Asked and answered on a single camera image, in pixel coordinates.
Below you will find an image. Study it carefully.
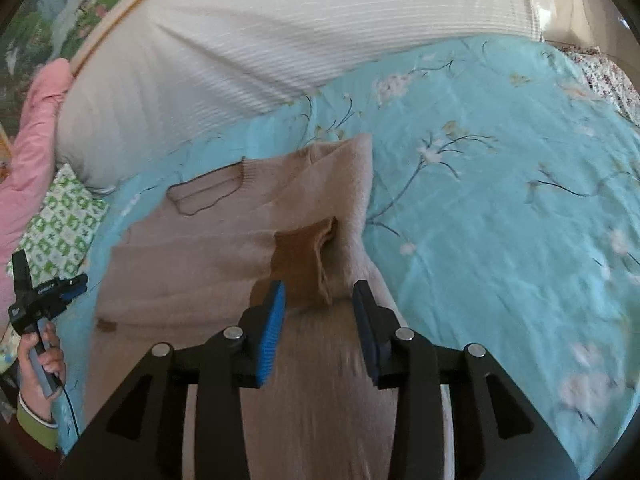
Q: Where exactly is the turquoise floral bed sheet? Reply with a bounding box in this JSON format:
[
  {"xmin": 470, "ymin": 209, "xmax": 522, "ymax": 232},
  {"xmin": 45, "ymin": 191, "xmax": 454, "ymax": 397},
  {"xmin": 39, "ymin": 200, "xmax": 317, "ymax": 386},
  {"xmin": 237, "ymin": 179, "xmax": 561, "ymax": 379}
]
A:
[{"xmin": 63, "ymin": 36, "xmax": 639, "ymax": 478}]

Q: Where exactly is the white striped quilt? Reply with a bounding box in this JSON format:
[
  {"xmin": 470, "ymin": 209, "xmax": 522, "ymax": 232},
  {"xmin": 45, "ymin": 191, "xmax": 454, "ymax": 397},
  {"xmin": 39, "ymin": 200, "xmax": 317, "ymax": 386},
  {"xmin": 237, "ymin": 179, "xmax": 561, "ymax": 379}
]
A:
[{"xmin": 55, "ymin": 0, "xmax": 542, "ymax": 188}]

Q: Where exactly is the person's left hand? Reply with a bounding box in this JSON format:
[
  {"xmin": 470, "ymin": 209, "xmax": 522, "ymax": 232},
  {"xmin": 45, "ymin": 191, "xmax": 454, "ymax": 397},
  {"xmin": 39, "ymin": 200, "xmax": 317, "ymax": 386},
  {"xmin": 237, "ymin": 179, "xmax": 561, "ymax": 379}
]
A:
[{"xmin": 18, "ymin": 322, "xmax": 66, "ymax": 422}]

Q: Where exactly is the green white patterned pillow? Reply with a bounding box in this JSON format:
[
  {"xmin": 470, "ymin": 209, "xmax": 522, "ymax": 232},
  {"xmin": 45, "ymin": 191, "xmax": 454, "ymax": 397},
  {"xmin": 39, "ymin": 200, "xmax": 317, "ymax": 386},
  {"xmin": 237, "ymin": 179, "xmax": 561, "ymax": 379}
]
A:
[{"xmin": 17, "ymin": 164, "xmax": 108, "ymax": 285}]

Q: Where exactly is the framed landscape painting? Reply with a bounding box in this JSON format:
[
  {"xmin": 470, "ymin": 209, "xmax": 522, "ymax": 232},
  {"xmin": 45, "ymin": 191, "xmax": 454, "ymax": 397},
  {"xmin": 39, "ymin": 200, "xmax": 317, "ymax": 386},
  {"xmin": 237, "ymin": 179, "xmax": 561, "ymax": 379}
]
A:
[{"xmin": 1, "ymin": 0, "xmax": 120, "ymax": 168}]

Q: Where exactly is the yellow floral cloth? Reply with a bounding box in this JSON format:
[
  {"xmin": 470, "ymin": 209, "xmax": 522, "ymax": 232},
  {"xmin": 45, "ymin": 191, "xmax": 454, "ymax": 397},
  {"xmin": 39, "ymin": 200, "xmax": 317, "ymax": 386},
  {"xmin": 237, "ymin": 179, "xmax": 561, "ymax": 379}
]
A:
[{"xmin": 0, "ymin": 325, "xmax": 21, "ymax": 375}]

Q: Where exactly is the beige knit sweater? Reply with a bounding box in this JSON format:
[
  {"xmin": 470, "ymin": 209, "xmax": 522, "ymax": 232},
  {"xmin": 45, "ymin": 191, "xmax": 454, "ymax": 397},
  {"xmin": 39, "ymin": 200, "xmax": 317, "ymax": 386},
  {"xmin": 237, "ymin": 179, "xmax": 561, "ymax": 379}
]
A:
[{"xmin": 84, "ymin": 133, "xmax": 397, "ymax": 479}]

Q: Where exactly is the black cable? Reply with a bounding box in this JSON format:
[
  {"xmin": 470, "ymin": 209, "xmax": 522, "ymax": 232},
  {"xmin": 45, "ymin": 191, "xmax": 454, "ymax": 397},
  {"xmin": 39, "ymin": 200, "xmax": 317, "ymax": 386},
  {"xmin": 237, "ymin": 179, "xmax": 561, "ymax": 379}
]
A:
[{"xmin": 60, "ymin": 381, "xmax": 83, "ymax": 441}]

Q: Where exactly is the small floral fabric at right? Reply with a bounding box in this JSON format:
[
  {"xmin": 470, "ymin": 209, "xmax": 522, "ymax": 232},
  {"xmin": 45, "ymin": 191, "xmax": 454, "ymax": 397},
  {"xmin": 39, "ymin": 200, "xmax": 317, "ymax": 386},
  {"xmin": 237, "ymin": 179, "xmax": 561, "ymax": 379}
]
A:
[{"xmin": 560, "ymin": 46, "xmax": 639, "ymax": 126}]

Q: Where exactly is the green sleeve cuff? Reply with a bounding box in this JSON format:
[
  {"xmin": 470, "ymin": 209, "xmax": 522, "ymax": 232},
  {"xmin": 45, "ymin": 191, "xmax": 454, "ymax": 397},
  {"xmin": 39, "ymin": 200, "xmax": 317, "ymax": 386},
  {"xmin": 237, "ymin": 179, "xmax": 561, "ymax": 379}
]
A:
[{"xmin": 16, "ymin": 394, "xmax": 58, "ymax": 452}]

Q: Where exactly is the pink padded blanket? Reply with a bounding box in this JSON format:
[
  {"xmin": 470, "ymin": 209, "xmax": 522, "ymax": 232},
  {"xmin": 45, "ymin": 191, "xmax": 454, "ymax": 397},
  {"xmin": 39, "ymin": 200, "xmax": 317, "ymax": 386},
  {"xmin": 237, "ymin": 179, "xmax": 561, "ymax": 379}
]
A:
[{"xmin": 0, "ymin": 57, "xmax": 75, "ymax": 311}]

